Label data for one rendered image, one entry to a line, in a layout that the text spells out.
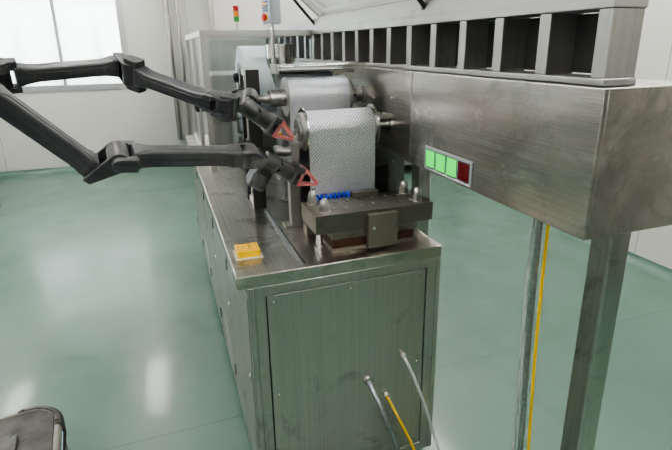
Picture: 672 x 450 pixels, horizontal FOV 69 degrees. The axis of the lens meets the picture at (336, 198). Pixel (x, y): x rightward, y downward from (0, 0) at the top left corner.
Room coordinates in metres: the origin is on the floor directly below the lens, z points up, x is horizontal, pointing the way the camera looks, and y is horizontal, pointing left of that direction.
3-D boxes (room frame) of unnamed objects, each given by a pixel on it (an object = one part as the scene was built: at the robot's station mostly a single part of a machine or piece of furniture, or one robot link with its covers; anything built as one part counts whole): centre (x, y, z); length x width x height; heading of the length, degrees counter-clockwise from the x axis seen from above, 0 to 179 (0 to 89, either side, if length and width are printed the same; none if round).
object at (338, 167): (1.64, -0.03, 1.12); 0.23 x 0.01 x 0.18; 109
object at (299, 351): (2.56, 0.37, 0.43); 2.52 x 0.64 x 0.86; 19
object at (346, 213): (1.54, -0.10, 1.00); 0.40 x 0.16 x 0.06; 109
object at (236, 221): (2.56, 0.38, 0.88); 2.52 x 0.66 x 0.04; 19
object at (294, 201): (1.68, 0.16, 1.05); 0.06 x 0.05 x 0.31; 109
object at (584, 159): (2.42, -0.10, 1.29); 3.10 x 0.28 x 0.30; 19
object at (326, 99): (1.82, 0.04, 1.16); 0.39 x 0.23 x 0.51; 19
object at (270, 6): (2.18, 0.26, 1.66); 0.07 x 0.07 x 0.10; 35
